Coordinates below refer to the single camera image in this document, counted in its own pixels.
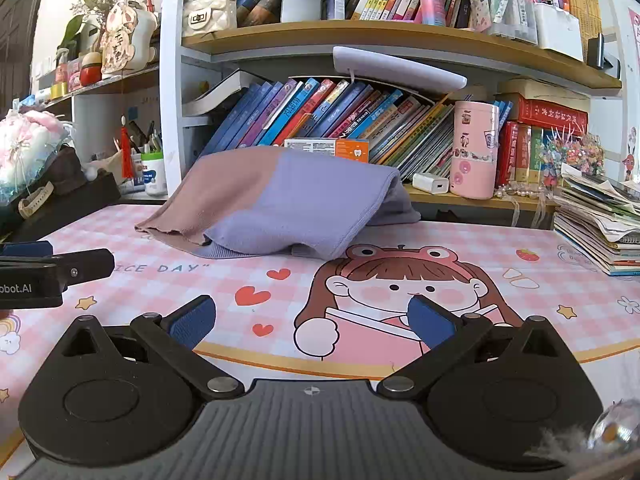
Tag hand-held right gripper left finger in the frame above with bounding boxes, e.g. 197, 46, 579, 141
59, 296, 246, 401

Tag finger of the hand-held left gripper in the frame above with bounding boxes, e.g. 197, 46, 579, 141
52, 248, 116, 286
0, 241, 55, 267

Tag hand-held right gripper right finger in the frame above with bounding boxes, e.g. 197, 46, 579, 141
376, 296, 575, 401

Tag pink and purple sweater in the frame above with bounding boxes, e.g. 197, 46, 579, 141
134, 147, 422, 262

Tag pink cartoon printed desk mat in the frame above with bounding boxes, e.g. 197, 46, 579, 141
0, 204, 640, 476

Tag black box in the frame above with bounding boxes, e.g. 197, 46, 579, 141
0, 172, 123, 246

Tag dark brown cloth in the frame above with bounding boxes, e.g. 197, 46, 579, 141
50, 146, 90, 196

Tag pink and white bouquet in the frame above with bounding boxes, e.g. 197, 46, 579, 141
0, 109, 72, 197

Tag white jar with pens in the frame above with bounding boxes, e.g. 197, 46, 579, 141
127, 120, 168, 197

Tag red tassel ornament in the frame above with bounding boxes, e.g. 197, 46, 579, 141
116, 115, 137, 180

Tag white charger plug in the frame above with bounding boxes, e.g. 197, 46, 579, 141
412, 172, 453, 196

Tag white wooden bookshelf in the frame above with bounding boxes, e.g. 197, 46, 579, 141
30, 0, 626, 211

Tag grey feather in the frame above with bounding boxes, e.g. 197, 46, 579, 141
525, 425, 593, 461

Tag pink cylindrical canister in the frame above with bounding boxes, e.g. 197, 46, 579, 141
449, 100, 501, 200

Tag red hardcover book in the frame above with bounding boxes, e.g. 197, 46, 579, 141
515, 124, 532, 185
496, 120, 518, 186

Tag stack of magazines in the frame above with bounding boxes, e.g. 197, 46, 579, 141
552, 162, 640, 277

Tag red round doll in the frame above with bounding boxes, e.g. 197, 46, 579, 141
79, 52, 103, 87

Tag green hardcover book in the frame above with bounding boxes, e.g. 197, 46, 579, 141
530, 126, 546, 185

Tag orange and white carton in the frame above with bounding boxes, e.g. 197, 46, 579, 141
284, 137, 371, 163

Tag clear crystal charm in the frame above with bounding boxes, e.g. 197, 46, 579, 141
587, 399, 640, 453

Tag dark wooden door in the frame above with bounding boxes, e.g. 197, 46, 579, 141
0, 0, 50, 116

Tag thick white open book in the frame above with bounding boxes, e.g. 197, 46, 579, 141
181, 70, 273, 117

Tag green leafy plant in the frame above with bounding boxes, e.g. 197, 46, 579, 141
59, 14, 85, 50

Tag cartoon wooden plaque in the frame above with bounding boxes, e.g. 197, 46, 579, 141
102, 2, 138, 75

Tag white plush figure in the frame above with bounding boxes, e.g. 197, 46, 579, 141
134, 5, 161, 65

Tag thick red dictionary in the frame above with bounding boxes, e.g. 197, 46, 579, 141
507, 94, 590, 137

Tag row of colourful children's books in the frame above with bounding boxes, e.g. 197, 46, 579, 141
200, 77, 456, 182

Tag white desk lamp head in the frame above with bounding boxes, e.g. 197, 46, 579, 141
332, 46, 468, 92

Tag dried flower sprigs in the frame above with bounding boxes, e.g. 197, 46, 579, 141
70, 0, 121, 26

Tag thick beige book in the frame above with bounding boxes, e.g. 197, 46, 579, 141
495, 78, 598, 108

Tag white quilted handbag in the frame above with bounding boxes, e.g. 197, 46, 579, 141
181, 0, 238, 38

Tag white storage box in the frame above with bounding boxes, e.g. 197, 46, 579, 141
534, 2, 585, 63

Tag small black device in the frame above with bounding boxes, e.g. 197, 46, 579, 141
587, 34, 621, 70

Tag clear holder with markers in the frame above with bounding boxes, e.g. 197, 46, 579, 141
487, 0, 538, 46

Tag row of yellow books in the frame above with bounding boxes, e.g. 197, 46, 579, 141
557, 0, 603, 61

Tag beige strap watch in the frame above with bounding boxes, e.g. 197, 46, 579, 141
17, 180, 55, 220

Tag pearl necklace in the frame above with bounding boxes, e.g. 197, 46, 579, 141
495, 184, 547, 202

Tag wall poster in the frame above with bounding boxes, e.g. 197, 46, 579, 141
622, 7, 640, 183

